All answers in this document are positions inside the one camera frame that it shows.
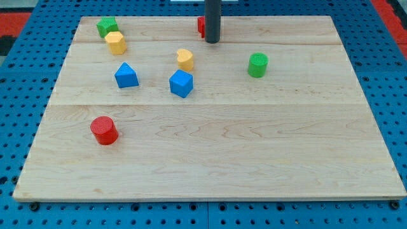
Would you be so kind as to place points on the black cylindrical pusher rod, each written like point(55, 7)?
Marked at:
point(212, 21)

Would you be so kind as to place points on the yellow hexagon block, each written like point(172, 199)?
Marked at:
point(116, 43)

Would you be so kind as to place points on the green cylinder block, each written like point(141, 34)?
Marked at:
point(257, 65)

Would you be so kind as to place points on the red star block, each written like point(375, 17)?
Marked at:
point(201, 26)

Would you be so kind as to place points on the yellow heart block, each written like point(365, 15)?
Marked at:
point(185, 60)

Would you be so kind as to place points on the light wooden board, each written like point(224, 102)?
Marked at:
point(302, 132)

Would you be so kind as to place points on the blue triangle block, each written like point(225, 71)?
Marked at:
point(125, 76)

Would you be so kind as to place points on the red cylinder block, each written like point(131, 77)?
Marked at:
point(104, 130)

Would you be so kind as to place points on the blue cube block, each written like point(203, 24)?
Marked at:
point(181, 83)

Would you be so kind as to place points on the green star block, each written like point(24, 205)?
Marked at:
point(107, 25)

